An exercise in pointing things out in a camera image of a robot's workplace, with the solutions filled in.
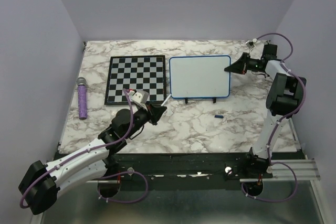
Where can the blue framed whiteboard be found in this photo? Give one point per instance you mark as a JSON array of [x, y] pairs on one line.
[[199, 77]]

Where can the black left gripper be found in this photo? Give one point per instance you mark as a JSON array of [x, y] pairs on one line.
[[155, 113]]

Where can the purple toy microphone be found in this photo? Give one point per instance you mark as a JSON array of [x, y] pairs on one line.
[[82, 97]]

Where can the black white chessboard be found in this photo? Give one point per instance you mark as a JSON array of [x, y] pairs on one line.
[[146, 73]]

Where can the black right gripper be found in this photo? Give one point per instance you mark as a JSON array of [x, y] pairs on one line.
[[239, 66]]

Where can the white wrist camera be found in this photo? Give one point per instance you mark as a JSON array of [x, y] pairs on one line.
[[251, 44], [139, 97]]

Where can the white blue whiteboard marker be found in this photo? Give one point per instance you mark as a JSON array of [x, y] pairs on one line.
[[165, 101]]

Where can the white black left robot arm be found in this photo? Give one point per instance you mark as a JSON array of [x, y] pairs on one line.
[[42, 184]]

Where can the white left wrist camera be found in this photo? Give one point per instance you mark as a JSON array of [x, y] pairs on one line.
[[139, 97]]

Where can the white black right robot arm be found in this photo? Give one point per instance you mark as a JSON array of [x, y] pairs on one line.
[[284, 99]]

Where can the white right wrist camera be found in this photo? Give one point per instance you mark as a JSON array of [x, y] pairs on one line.
[[251, 44]]

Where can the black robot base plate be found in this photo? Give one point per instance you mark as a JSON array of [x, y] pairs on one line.
[[181, 171]]

